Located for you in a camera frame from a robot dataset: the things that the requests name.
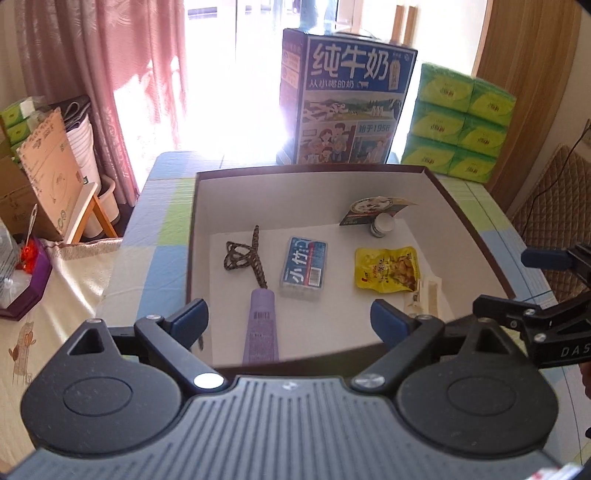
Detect red small toy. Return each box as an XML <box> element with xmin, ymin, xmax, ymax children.
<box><xmin>17</xmin><ymin>239</ymin><xmax>39</xmax><ymax>275</ymax></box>

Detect wooden stool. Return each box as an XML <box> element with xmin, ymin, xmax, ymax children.
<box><xmin>63</xmin><ymin>182</ymin><xmax>117</xmax><ymax>244</ymax></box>

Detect purple cosmetic tube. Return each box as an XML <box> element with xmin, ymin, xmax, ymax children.
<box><xmin>242</xmin><ymin>288</ymin><xmax>279</xmax><ymax>365</ymax></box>

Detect yellow snack packet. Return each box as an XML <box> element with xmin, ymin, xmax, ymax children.
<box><xmin>355</xmin><ymin>247</ymin><xmax>421</xmax><ymax>294</ymax></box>

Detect checked pastel tablecloth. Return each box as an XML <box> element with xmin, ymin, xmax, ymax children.
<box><xmin>98</xmin><ymin>152</ymin><xmax>590</xmax><ymax>462</ymax></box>

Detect cream plastic hair claw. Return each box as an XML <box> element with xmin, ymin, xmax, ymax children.
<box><xmin>404</xmin><ymin>275</ymin><xmax>443</xmax><ymax>317</ymax></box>

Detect blue milk carton box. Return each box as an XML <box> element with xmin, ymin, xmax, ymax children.
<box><xmin>276</xmin><ymin>28</ymin><xmax>418</xmax><ymax>165</ymax></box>

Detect brown cardboard storage box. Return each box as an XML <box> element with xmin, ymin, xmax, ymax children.
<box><xmin>187</xmin><ymin>165</ymin><xmax>514</xmax><ymax>367</ymax></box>

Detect brown quilted chair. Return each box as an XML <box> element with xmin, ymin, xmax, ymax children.
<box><xmin>510</xmin><ymin>144</ymin><xmax>591</xmax><ymax>305</ymax></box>

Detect pink curtain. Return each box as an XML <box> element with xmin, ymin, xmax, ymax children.
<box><xmin>14</xmin><ymin>1</ymin><xmax>186</xmax><ymax>205</ymax></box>

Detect purple hexagonal tray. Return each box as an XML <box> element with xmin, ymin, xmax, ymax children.
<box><xmin>1</xmin><ymin>238</ymin><xmax>52</xmax><ymax>321</ymax></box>

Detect pink cardboard carton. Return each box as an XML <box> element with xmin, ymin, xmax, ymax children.
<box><xmin>15</xmin><ymin>108</ymin><xmax>84</xmax><ymax>241</ymax></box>

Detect small white jar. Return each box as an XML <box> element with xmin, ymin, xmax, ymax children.
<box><xmin>370</xmin><ymin>213</ymin><xmax>394</xmax><ymax>238</ymax></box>

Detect white plastic buckets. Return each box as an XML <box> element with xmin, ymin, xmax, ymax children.
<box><xmin>50</xmin><ymin>95</ymin><xmax>120</xmax><ymax>225</ymax></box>

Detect green tissue pack bundle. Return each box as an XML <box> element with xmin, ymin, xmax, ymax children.
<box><xmin>401</xmin><ymin>63</ymin><xmax>517</xmax><ymax>184</ymax></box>

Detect clear plastic bag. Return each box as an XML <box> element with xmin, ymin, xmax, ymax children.
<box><xmin>0</xmin><ymin>223</ymin><xmax>28</xmax><ymax>309</ymax></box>

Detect leopard print hair claw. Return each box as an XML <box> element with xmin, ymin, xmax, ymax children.
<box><xmin>223</xmin><ymin>225</ymin><xmax>267</xmax><ymax>289</ymax></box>

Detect brown cardboard carry box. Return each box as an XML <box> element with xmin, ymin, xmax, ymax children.
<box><xmin>0</xmin><ymin>156</ymin><xmax>37</xmax><ymax>235</ymax></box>

